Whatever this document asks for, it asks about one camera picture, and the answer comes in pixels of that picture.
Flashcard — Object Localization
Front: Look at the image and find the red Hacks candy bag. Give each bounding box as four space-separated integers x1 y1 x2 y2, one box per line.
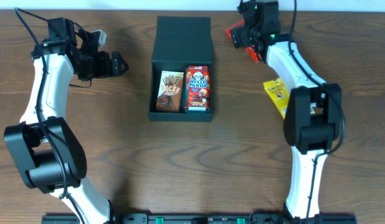
225 20 262 63

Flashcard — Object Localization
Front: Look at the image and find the yellow snack bag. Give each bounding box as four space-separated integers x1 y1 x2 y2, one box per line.
262 77 316 120

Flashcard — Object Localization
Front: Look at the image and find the red Hello Panda box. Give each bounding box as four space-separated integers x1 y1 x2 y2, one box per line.
185 65 211 113

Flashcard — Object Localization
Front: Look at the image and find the black storage box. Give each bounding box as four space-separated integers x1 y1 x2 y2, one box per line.
148 16 213 122

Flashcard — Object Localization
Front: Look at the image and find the brown Pocky box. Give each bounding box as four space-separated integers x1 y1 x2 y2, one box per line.
156 71 184 113

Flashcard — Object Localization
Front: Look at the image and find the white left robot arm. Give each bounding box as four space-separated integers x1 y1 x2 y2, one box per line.
4 29 125 223

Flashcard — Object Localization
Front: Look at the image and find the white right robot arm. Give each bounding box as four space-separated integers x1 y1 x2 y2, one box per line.
226 22 346 223

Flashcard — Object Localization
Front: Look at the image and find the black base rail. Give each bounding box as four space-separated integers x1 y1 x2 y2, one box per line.
41 213 358 224

